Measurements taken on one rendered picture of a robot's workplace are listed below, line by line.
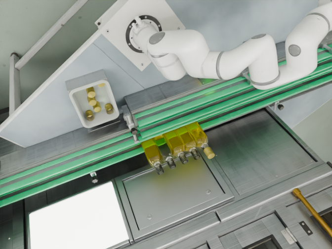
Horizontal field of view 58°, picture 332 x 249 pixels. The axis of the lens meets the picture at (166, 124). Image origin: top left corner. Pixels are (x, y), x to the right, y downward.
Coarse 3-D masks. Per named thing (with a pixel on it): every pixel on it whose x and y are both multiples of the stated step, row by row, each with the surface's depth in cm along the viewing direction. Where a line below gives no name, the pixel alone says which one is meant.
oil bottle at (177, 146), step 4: (168, 132) 143; (172, 132) 142; (168, 136) 141; (172, 136) 141; (176, 136) 140; (168, 140) 139; (172, 140) 139; (176, 140) 139; (180, 140) 138; (172, 144) 137; (176, 144) 137; (180, 144) 137; (172, 148) 136; (176, 148) 135; (180, 148) 135; (184, 148) 136; (176, 152) 135; (180, 152) 135; (184, 152) 137; (176, 156) 136
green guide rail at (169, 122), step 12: (324, 60) 159; (312, 72) 154; (228, 96) 150; (240, 96) 149; (252, 96) 148; (192, 108) 147; (204, 108) 147; (216, 108) 145; (168, 120) 144; (180, 120) 143; (144, 132) 140; (156, 132) 140
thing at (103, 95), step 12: (96, 84) 127; (108, 84) 129; (72, 96) 126; (84, 96) 137; (96, 96) 139; (108, 96) 141; (84, 108) 141; (84, 120) 140; (96, 120) 141; (108, 120) 141
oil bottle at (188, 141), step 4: (180, 128) 144; (184, 128) 143; (176, 132) 144; (180, 132) 142; (184, 132) 142; (188, 132) 141; (180, 136) 140; (184, 136) 140; (188, 136) 140; (192, 136) 139; (184, 140) 138; (188, 140) 138; (192, 140) 137; (184, 144) 137; (188, 144) 136; (192, 144) 136; (196, 144) 137; (188, 148) 136; (196, 148) 138; (188, 152) 138
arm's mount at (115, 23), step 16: (128, 0) 111; (144, 0) 114; (160, 0) 116; (112, 16) 113; (128, 16) 115; (144, 16) 117; (160, 16) 120; (176, 16) 123; (112, 32) 116; (128, 32) 118; (128, 48) 123; (144, 64) 130
